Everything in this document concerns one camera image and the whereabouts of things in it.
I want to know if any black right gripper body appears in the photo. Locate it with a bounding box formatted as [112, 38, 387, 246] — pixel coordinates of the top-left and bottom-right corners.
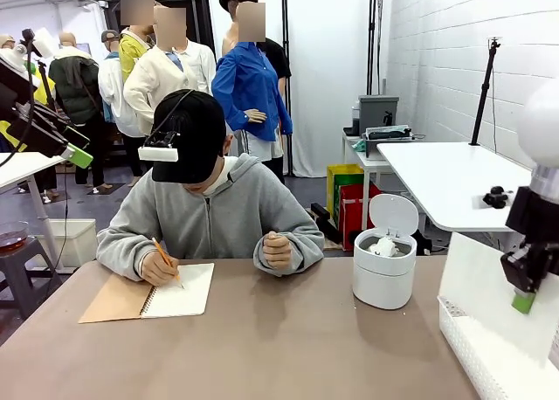
[505, 188, 559, 248]

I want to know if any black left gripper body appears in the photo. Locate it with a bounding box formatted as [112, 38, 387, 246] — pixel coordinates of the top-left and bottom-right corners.
[0, 61, 71, 159]

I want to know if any yellow pencil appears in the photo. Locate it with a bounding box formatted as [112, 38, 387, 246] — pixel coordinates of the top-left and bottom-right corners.
[151, 237, 185, 290]

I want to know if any white paper ball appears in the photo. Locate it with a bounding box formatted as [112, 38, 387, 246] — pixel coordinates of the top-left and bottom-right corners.
[369, 237, 405, 258]

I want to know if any brown spiral notebook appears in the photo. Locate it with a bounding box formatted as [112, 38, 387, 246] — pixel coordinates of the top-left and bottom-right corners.
[78, 262, 216, 325]

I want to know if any person's left forearm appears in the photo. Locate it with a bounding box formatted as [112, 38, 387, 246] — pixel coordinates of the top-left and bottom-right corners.
[252, 231, 327, 278]

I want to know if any person's right hand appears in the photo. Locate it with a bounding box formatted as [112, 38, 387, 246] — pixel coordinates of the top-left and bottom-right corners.
[140, 250, 180, 287]

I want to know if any person's left hand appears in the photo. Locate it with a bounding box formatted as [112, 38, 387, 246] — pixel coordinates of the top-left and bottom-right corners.
[261, 231, 293, 275]

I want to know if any white table slanted leg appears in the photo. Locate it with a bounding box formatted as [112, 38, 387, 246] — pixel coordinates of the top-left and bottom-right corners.
[0, 151, 66, 270]

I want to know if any thin black stand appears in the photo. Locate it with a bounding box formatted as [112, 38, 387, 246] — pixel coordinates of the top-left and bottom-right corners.
[35, 59, 58, 113]

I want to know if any white paper stack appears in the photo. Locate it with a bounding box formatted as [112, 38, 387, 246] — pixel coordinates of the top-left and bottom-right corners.
[458, 321, 556, 400]

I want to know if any large white table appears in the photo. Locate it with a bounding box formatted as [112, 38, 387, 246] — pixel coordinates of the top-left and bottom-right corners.
[376, 141, 536, 268]

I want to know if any white storage box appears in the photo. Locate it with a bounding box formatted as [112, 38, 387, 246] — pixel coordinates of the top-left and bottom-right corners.
[37, 218, 100, 269]

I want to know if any mannequin in cream jacket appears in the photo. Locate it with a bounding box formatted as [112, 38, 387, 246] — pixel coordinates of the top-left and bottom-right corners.
[123, 7, 217, 138]

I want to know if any glass bowl red liquid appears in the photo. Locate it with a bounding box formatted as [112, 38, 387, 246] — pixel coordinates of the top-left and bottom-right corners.
[0, 220, 31, 252]

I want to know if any dark stool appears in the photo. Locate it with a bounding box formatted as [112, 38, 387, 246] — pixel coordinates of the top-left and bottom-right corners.
[0, 238, 65, 321]

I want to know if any black tripod stand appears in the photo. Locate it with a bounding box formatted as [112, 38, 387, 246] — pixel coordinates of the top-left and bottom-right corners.
[469, 36, 502, 147]

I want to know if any person in grey hoodie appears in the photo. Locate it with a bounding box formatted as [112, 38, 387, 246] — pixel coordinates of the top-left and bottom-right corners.
[96, 131, 325, 261]

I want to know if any white lidded trash bin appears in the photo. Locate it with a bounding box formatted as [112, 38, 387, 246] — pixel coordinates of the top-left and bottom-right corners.
[352, 193, 419, 312]

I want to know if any grey tray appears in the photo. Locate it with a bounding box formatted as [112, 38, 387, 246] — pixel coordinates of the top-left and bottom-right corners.
[362, 126, 415, 158]

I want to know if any small white side table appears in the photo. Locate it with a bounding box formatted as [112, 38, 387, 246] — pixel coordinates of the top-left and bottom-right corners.
[342, 133, 381, 231]

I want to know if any mannequin in blue shirt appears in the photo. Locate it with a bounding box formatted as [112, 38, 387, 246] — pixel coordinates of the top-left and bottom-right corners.
[211, 0, 293, 163]

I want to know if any red bag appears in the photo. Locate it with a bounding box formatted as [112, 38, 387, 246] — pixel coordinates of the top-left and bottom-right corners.
[338, 183, 382, 252]

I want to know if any black slanted pole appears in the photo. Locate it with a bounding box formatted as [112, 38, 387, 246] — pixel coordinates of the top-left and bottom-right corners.
[198, 0, 218, 65]

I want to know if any grey box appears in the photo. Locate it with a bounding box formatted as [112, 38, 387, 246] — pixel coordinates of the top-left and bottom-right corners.
[357, 94, 400, 137]

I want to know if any yellow green bag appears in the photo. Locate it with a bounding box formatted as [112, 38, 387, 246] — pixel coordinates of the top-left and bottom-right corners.
[327, 163, 366, 226]

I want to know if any black floor object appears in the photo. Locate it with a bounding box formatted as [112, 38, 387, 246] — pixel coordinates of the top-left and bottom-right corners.
[310, 202, 344, 244]

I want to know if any mannequin in black shirt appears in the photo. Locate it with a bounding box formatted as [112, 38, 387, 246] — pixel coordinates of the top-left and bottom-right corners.
[260, 37, 293, 80]

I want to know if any black upright pole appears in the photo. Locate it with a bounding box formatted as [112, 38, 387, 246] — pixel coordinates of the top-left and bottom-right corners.
[281, 0, 293, 176]

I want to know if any black light stand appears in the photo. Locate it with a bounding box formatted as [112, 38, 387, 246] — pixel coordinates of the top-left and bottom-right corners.
[369, 0, 388, 98]

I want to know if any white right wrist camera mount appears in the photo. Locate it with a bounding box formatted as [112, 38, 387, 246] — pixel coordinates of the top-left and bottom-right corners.
[473, 185, 514, 210]

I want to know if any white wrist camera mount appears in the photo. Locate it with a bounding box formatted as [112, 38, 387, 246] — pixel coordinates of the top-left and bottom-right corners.
[473, 185, 514, 210]
[19, 26, 58, 59]

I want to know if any black hanging cable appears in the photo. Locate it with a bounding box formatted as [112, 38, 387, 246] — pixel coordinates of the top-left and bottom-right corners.
[56, 163, 71, 270]

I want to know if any white head camera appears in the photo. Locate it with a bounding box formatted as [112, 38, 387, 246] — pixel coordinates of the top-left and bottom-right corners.
[137, 131, 180, 162]

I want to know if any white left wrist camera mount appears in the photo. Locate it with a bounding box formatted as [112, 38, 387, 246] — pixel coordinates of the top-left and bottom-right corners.
[19, 26, 58, 59]

